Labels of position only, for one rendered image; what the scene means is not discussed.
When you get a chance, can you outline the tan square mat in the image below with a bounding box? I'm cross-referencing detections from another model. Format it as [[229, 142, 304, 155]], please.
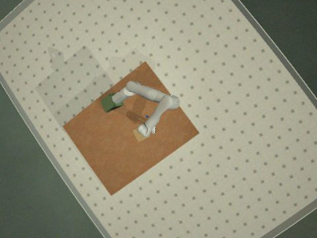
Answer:
[[133, 128, 150, 142]]

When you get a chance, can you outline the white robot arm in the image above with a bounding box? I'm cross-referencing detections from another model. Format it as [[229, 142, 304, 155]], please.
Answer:
[[112, 81, 180, 138]]

